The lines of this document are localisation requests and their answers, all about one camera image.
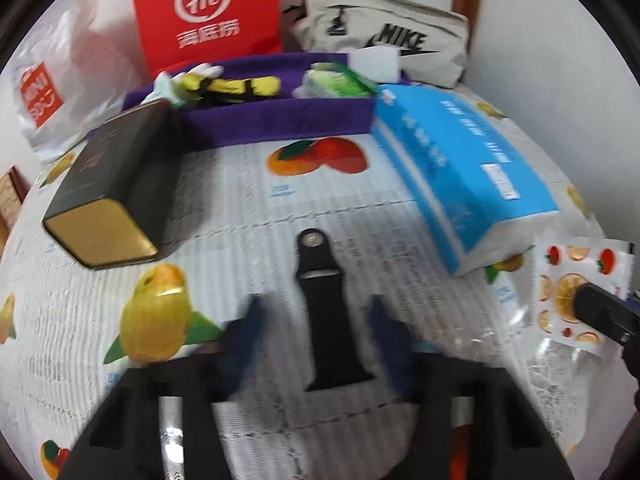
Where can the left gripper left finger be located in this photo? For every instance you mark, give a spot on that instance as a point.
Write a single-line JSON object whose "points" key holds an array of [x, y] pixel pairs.
{"points": [[222, 371]]}

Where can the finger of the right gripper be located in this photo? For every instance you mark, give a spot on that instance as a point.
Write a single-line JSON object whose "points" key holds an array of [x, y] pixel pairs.
{"points": [[607, 314]]}

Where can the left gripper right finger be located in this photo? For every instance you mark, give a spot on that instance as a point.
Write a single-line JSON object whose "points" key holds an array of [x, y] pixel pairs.
{"points": [[397, 347]]}

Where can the fruit print plastic bag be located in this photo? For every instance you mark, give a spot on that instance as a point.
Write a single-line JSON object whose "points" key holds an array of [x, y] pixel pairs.
{"points": [[570, 274]]}

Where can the dark green gold box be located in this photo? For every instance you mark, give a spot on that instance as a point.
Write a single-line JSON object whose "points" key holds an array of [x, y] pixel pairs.
{"points": [[112, 207]]}

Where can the yellow Adidas mini bag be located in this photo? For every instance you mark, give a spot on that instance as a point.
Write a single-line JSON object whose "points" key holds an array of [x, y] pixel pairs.
{"points": [[208, 92]]}

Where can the green cloth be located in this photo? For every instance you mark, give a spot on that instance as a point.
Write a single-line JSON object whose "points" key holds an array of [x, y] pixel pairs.
{"points": [[166, 87]]}

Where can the green wet wipes pack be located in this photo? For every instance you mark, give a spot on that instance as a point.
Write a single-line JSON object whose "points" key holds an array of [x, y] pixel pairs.
{"points": [[332, 80]]}

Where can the blue tissue pack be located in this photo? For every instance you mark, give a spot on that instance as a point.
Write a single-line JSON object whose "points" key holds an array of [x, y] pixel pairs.
{"points": [[481, 200]]}

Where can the fruit print tablecloth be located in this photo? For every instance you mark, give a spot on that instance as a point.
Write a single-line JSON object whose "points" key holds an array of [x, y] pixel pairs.
{"points": [[232, 231]]}

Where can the purple fabric storage tray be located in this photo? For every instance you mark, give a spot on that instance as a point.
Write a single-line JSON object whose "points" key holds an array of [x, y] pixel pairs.
{"points": [[283, 117]]}

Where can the crumpled white tissue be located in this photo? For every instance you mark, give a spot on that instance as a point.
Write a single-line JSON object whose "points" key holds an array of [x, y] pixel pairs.
{"points": [[203, 70]]}

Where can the brown patterned box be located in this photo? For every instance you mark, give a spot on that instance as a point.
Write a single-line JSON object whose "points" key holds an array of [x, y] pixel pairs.
{"points": [[13, 190]]}

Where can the white sponge block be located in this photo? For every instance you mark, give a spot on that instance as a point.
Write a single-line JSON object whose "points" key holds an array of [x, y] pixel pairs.
{"points": [[379, 63]]}

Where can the beige Nike bag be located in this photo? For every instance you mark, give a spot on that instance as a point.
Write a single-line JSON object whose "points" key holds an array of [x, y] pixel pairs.
{"points": [[431, 41]]}

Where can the white Miniso plastic bag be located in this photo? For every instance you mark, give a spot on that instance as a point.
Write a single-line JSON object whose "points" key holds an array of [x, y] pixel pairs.
{"points": [[67, 78]]}

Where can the red Haidilao paper bag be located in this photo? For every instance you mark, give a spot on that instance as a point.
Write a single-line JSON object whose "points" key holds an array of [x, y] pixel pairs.
{"points": [[177, 33]]}

